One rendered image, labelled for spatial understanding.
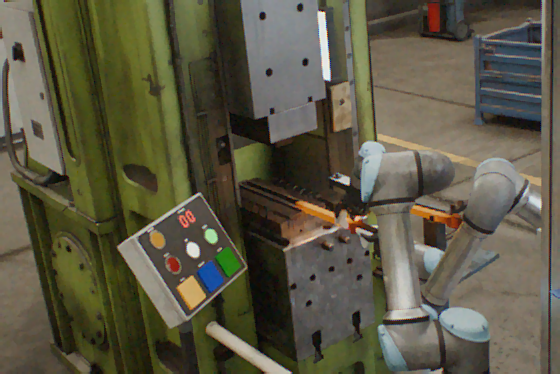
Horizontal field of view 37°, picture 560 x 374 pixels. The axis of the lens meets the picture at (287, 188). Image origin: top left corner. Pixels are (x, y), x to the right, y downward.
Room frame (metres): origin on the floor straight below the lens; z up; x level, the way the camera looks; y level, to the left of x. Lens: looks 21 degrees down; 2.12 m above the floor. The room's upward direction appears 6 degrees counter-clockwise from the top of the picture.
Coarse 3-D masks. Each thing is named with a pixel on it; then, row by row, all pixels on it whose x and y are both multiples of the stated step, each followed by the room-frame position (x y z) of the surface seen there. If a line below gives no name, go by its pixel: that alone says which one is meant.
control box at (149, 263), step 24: (168, 216) 2.28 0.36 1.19; (144, 240) 2.16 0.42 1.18; (168, 240) 2.22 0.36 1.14; (192, 240) 2.28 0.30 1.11; (144, 264) 2.13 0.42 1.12; (192, 264) 2.22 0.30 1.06; (216, 264) 2.28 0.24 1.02; (240, 264) 2.35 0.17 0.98; (144, 288) 2.14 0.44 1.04; (168, 288) 2.10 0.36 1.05; (168, 312) 2.10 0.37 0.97; (192, 312) 2.10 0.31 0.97
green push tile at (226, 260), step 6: (222, 252) 2.32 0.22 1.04; (228, 252) 2.34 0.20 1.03; (216, 258) 2.29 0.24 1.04; (222, 258) 2.31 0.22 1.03; (228, 258) 2.32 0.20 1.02; (234, 258) 2.34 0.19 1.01; (222, 264) 2.29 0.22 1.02; (228, 264) 2.31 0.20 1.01; (234, 264) 2.32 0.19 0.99; (228, 270) 2.29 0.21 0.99; (234, 270) 2.31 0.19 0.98; (228, 276) 2.28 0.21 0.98
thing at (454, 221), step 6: (414, 210) 2.75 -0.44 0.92; (420, 210) 2.73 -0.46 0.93; (426, 210) 2.72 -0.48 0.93; (432, 210) 2.72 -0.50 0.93; (426, 216) 2.71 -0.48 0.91; (438, 216) 2.67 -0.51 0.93; (444, 216) 2.66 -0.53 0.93; (450, 216) 2.64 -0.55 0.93; (456, 216) 2.62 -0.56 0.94; (444, 222) 2.65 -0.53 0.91; (450, 222) 2.62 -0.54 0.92; (456, 222) 2.62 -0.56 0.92; (456, 228) 2.61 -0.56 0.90
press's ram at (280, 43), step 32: (224, 0) 2.67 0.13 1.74; (256, 0) 2.63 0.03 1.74; (288, 0) 2.70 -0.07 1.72; (224, 32) 2.69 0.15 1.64; (256, 32) 2.63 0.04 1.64; (288, 32) 2.70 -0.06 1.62; (224, 64) 2.72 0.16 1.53; (256, 64) 2.62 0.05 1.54; (288, 64) 2.69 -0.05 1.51; (320, 64) 2.76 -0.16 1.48; (256, 96) 2.61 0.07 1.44; (288, 96) 2.68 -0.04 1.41; (320, 96) 2.76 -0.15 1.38
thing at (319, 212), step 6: (300, 204) 2.72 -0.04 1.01; (306, 204) 2.71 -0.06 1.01; (306, 210) 2.68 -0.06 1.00; (312, 210) 2.66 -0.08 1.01; (318, 210) 2.64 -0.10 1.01; (324, 210) 2.63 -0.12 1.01; (318, 216) 2.63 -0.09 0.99; (324, 216) 2.60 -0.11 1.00; (330, 216) 2.58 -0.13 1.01; (348, 222) 2.51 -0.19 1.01; (354, 222) 2.49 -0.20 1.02; (360, 222) 2.49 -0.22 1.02; (348, 228) 2.50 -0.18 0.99; (354, 228) 2.48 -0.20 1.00; (366, 228) 2.43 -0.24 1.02; (372, 228) 2.43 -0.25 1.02
